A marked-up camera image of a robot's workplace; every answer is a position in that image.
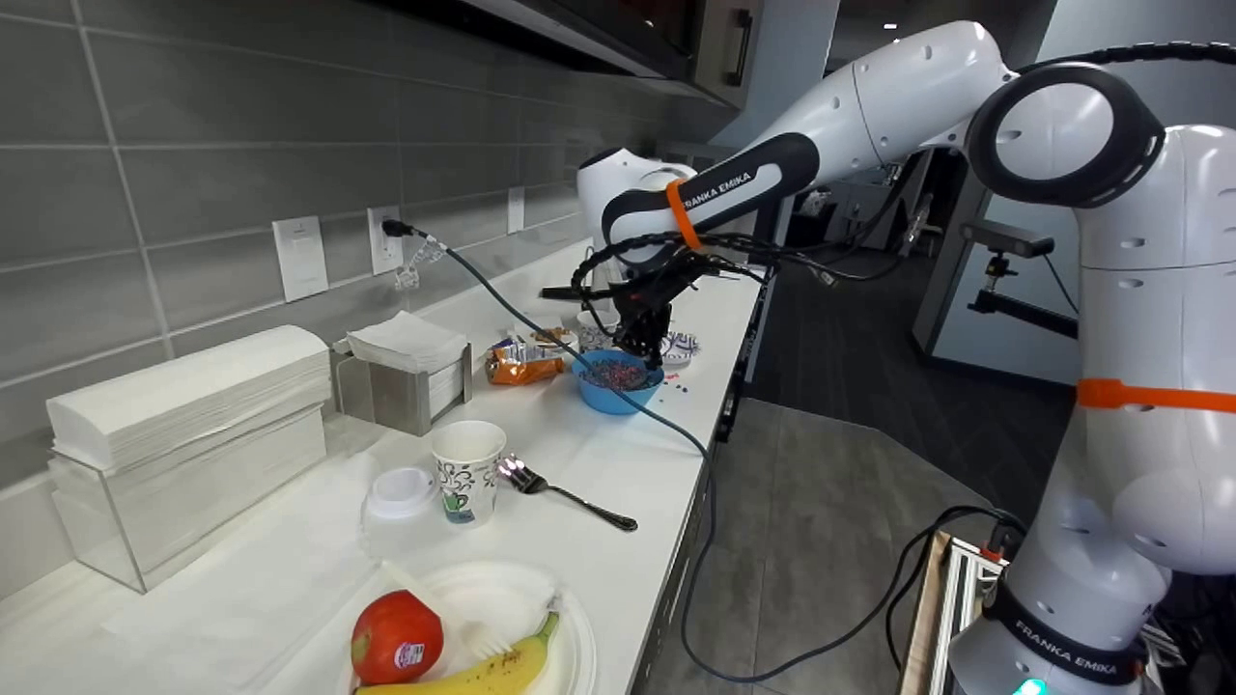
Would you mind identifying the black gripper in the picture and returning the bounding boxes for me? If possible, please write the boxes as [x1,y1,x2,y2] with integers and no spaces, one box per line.
[607,260,688,376]

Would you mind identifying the coloured beads in bowl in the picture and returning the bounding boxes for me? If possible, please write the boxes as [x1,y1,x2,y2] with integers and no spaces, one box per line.
[587,354,656,392]

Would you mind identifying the blue bowl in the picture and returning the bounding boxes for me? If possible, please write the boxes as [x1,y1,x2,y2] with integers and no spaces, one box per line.
[569,342,669,419]

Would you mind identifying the floral print paper cup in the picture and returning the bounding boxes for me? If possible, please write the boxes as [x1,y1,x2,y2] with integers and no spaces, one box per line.
[426,418,512,529]

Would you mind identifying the orange snack bag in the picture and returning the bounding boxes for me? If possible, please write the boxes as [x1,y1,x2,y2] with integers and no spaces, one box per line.
[481,331,571,389]

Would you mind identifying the metal fork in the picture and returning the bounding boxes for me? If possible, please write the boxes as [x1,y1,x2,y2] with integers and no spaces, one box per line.
[493,449,643,537]

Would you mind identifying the metal napkin holder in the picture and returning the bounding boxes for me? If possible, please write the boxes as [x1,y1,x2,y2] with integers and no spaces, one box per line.
[329,309,480,441]

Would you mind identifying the white plastic lid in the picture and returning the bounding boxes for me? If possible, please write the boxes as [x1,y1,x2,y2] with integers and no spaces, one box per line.
[361,463,439,525]

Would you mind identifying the dark upper cabinet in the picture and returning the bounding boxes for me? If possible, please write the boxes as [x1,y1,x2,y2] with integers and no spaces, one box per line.
[381,0,766,108]

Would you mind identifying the white fruit plate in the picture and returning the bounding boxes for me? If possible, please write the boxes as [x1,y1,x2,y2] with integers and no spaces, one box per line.
[336,556,603,695]

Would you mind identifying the yellow banana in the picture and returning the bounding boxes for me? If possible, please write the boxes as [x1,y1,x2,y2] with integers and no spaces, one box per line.
[360,611,569,695]

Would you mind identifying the red apple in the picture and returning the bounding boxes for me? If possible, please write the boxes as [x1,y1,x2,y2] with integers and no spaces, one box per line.
[346,585,448,692]

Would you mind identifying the black corrugated conduit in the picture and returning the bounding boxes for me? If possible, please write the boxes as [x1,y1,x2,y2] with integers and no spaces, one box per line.
[1023,36,1236,76]

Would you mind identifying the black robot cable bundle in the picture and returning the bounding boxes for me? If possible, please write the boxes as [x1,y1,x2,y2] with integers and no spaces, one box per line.
[535,226,902,341]

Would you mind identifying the black power cable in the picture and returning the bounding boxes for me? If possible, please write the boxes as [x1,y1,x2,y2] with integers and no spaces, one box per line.
[378,214,1036,692]

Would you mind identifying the white blank wall plate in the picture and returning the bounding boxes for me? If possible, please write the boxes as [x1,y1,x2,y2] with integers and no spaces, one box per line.
[269,214,333,304]

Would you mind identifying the black camera stand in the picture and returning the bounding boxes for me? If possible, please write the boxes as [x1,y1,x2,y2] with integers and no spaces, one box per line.
[963,214,1080,349]

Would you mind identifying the wooden frame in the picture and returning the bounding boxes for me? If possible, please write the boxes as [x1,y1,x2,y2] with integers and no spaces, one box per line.
[894,529,1023,695]

